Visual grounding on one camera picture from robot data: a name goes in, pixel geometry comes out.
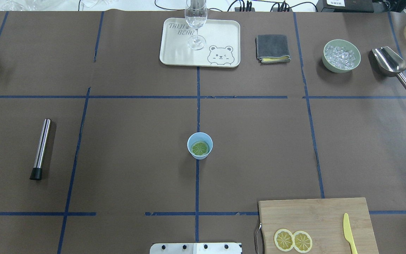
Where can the steel muddler black tip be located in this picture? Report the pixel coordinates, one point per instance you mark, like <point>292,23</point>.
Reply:
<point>36,173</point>

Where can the lemon slice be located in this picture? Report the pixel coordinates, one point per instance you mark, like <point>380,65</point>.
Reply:
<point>302,241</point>
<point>200,148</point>
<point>284,240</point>

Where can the blue paper cup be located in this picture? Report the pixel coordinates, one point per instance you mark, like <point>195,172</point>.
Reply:
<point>199,136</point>

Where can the cream bear tray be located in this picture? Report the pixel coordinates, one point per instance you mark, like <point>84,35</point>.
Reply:
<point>218,44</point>

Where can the grey folded cloth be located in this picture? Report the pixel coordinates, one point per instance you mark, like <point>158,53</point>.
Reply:
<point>272,48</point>

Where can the clear wine glass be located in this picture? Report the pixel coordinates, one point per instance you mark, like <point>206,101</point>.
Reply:
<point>196,14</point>

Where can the wooden cutting board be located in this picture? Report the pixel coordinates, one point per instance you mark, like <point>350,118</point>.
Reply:
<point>322,219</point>

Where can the green bowl of ice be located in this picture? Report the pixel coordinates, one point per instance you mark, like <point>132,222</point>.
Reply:
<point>340,56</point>

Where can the yellow plastic knife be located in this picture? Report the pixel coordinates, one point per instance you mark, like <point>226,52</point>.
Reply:
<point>348,235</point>

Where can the steel ice scoop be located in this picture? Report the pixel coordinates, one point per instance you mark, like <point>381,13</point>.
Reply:
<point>390,63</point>

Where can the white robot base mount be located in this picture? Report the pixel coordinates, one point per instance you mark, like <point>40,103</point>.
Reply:
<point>197,248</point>

